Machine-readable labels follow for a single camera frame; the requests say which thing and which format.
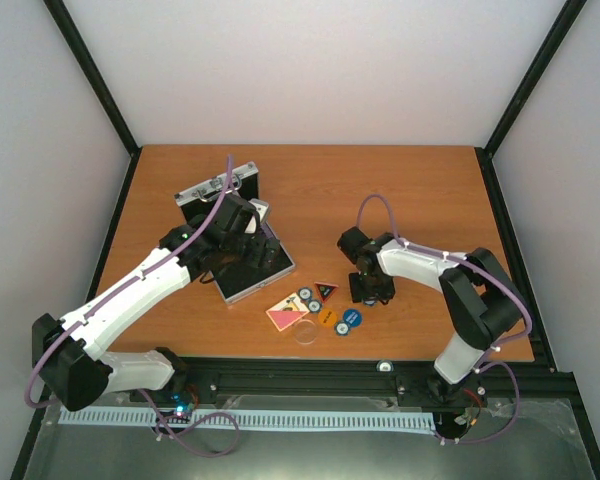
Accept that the aluminium poker case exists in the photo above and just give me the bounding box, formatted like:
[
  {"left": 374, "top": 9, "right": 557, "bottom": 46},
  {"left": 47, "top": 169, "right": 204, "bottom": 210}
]
[{"left": 193, "top": 162, "right": 295, "bottom": 304}]

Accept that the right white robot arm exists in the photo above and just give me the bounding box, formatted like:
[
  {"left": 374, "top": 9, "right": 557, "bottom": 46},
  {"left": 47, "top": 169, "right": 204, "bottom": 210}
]
[{"left": 337, "top": 227, "right": 532, "bottom": 404}]

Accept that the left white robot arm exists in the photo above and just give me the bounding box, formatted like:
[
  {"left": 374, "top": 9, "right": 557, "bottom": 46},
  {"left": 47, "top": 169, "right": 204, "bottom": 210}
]
[{"left": 31, "top": 194, "right": 280, "bottom": 411}]

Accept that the blue small blind button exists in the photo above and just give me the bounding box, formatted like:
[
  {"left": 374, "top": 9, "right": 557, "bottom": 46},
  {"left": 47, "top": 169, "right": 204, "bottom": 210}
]
[{"left": 342, "top": 308, "right": 363, "bottom": 328}]

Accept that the triangular all in button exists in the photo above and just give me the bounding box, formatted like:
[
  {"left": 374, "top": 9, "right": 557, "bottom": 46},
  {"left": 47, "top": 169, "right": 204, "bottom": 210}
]
[{"left": 314, "top": 282, "right": 339, "bottom": 303}]

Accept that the orange big blind button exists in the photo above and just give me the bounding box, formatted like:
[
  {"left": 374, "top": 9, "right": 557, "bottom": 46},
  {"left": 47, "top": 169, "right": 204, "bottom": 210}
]
[{"left": 318, "top": 308, "right": 339, "bottom": 328}]

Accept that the pink yellow card deck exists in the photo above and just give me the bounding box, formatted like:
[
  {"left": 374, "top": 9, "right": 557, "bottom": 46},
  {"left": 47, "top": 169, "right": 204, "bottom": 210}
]
[{"left": 266, "top": 293, "right": 309, "bottom": 332}]

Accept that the clear round dealer button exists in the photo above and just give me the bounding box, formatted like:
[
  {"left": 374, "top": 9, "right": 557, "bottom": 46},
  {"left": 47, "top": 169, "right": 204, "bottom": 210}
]
[{"left": 292, "top": 319, "right": 319, "bottom": 346}]

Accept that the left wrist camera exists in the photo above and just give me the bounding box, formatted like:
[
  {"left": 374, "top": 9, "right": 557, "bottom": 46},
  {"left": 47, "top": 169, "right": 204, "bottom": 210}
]
[{"left": 245, "top": 199, "right": 270, "bottom": 234}]

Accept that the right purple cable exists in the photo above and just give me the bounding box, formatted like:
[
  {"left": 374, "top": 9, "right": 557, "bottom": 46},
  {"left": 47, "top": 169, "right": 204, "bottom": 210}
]
[{"left": 356, "top": 193, "right": 535, "bottom": 445}]

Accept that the light blue cable duct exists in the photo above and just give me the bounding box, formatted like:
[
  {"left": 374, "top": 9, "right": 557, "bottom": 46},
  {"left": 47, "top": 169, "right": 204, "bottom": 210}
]
[{"left": 58, "top": 406, "right": 435, "bottom": 435}]

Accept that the black aluminium frame rail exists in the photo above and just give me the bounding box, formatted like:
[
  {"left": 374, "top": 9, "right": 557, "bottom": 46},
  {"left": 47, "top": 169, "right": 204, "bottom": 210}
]
[{"left": 149, "top": 348, "right": 582, "bottom": 412}]

